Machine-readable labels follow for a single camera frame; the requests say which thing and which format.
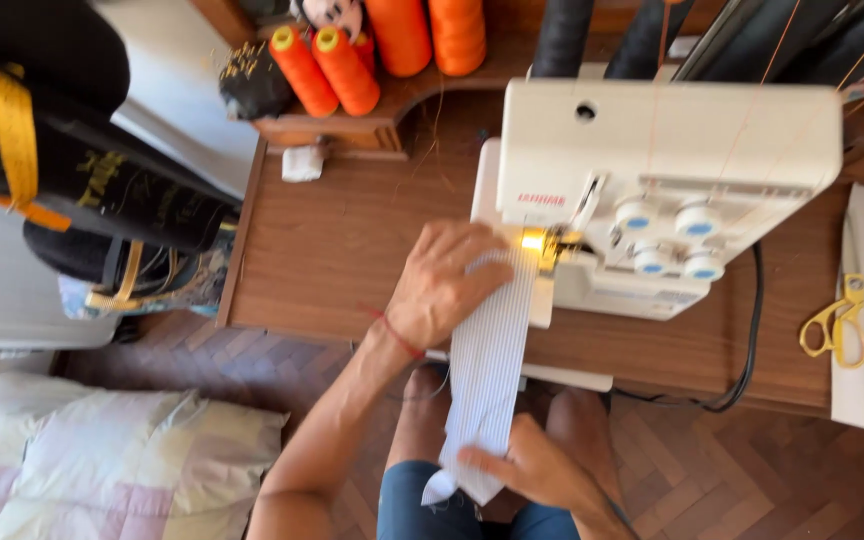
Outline pastel patchwork quilt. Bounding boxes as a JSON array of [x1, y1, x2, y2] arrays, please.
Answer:
[[0, 370, 288, 540]]

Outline small orange thread cone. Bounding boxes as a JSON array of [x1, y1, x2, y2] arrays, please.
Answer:
[[352, 30, 378, 78], [268, 25, 341, 120], [311, 25, 381, 118]]

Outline black power cable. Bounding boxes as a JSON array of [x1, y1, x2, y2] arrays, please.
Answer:
[[610, 240, 766, 414]]

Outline white cabinet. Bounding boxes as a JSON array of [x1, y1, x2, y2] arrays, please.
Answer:
[[0, 193, 124, 353]]

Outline yellow ribbon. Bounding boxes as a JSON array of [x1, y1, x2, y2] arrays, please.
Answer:
[[0, 63, 73, 233]]

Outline yellow handled scissors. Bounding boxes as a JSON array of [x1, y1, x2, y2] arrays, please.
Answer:
[[798, 273, 864, 371]]

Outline red string bracelet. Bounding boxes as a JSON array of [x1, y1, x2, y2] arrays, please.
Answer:
[[359, 303, 427, 362]]

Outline black thread cone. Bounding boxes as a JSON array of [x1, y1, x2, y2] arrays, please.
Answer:
[[603, 0, 675, 81], [530, 0, 597, 81]]

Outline wooden thread shelf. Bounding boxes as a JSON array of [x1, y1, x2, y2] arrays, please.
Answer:
[[192, 0, 534, 161]]

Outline white overlock sewing machine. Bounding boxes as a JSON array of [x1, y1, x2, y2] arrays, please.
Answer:
[[469, 63, 846, 331]]

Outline blue shorts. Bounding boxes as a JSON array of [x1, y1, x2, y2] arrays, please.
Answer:
[[376, 459, 582, 540]]

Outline white ribbed elastic band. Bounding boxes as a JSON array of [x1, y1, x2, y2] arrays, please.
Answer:
[[420, 246, 547, 508]]

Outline person's left leg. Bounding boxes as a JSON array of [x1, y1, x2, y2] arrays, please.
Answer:
[[385, 363, 454, 472]]

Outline heap of dark fabrics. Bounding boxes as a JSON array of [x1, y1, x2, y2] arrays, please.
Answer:
[[670, 0, 864, 102]]

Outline person's left hand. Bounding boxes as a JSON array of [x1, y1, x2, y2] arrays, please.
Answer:
[[383, 219, 516, 355]]

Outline black pincushion with pins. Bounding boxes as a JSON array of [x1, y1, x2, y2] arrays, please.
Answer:
[[217, 41, 296, 123]]

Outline person's right leg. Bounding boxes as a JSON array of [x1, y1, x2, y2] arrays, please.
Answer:
[[543, 385, 627, 505]]

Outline person's right hand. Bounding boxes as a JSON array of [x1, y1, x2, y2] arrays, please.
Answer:
[[458, 412, 615, 520]]

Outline large orange thread cone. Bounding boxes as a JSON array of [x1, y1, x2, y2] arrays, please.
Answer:
[[427, 0, 488, 78], [363, 0, 434, 79]]

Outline black and white plush toy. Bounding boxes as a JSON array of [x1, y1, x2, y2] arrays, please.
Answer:
[[291, 0, 365, 44]]

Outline person's leg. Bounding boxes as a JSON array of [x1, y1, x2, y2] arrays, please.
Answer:
[[543, 385, 627, 505], [385, 363, 454, 472]]

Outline patterned fabric bag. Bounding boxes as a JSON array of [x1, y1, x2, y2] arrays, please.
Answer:
[[57, 231, 237, 321]]

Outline small white cloth scrap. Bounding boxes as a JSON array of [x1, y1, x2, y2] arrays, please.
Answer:
[[281, 143, 327, 184]]

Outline heap of black garments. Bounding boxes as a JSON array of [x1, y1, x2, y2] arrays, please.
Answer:
[[0, 0, 243, 286]]

